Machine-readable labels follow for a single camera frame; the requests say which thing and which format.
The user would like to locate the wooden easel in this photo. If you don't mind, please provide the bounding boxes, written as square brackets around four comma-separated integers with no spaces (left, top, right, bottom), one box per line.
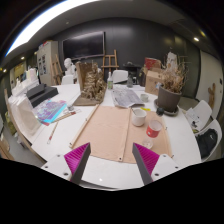
[100,49,120,78]
[49,54,64,86]

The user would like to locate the clear red-labelled drink bottle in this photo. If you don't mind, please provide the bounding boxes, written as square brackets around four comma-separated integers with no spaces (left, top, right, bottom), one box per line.
[142,107,165,150]

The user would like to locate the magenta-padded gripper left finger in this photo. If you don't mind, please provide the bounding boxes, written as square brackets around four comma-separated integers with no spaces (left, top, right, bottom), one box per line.
[41,142,92,185]

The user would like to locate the black backpack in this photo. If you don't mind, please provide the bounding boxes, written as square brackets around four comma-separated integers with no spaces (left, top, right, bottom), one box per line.
[195,128,219,159]

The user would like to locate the wooden figure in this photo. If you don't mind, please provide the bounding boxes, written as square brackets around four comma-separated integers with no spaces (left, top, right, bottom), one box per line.
[207,82,217,111]

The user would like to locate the red box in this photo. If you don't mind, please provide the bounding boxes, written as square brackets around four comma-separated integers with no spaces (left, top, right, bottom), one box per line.
[144,57,163,71]

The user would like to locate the white plaster bust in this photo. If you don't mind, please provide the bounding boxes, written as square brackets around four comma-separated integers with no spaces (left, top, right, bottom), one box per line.
[63,57,77,79]

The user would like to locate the stack of white canvases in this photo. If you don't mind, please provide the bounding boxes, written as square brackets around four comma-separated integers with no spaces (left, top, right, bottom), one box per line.
[7,94,43,138]

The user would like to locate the white ceramic mug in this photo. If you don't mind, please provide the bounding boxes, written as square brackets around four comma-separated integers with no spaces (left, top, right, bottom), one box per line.
[130,107,148,128]

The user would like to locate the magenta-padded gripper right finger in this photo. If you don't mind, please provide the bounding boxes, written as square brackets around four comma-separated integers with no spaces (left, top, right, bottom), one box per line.
[132,142,183,186]

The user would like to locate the dried plant in dark pot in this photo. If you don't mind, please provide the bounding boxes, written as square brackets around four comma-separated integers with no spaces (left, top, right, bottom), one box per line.
[157,54,188,113]

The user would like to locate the grey bottle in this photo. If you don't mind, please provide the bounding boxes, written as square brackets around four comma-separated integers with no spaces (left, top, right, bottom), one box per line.
[126,74,134,89]

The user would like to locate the brown sculpture on base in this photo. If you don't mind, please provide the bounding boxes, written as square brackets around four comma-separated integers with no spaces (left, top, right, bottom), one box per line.
[73,61,108,107]

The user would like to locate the papers on chair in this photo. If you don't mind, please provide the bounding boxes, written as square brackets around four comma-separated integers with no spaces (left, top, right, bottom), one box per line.
[185,107,201,129]

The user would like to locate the long ceiling light strip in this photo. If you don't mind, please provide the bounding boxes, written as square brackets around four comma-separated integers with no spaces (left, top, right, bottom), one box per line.
[4,0,101,56]

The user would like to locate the green-labelled spray bottle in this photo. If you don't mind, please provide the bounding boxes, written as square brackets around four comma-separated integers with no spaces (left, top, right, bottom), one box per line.
[106,71,114,90]

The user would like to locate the colourful book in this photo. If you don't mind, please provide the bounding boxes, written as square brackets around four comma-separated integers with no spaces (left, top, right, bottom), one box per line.
[33,98,69,125]

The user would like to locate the small white bowl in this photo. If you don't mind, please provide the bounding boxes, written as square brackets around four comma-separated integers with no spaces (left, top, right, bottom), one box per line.
[139,93,150,103]

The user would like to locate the white plastic chair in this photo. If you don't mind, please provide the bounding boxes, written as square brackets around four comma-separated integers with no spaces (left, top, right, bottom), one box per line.
[111,69,129,84]
[194,119,223,163]
[61,74,74,85]
[184,99,213,133]

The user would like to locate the open printed magazine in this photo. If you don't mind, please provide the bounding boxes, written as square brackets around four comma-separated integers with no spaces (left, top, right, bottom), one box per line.
[110,85,146,109]

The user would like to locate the paint brush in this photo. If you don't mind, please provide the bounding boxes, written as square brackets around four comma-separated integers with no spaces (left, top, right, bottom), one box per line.
[46,120,60,145]

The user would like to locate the black flat boxes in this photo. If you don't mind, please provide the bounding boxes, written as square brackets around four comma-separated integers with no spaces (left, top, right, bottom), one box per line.
[25,83,59,108]

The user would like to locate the brown cardboard box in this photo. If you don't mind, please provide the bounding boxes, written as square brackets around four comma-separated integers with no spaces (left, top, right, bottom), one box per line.
[144,68,165,97]

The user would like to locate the round ceiling spotlights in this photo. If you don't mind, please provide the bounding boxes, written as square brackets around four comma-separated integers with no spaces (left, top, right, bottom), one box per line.
[1,30,207,74]

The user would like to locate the black wall screen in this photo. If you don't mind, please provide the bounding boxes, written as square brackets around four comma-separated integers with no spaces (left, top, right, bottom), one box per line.
[61,30,106,62]

